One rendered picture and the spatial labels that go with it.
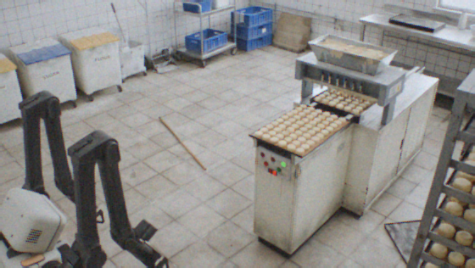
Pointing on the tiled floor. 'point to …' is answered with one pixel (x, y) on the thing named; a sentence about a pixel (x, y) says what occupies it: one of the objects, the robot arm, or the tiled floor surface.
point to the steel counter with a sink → (449, 35)
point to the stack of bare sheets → (403, 236)
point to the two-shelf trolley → (202, 32)
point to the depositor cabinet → (383, 144)
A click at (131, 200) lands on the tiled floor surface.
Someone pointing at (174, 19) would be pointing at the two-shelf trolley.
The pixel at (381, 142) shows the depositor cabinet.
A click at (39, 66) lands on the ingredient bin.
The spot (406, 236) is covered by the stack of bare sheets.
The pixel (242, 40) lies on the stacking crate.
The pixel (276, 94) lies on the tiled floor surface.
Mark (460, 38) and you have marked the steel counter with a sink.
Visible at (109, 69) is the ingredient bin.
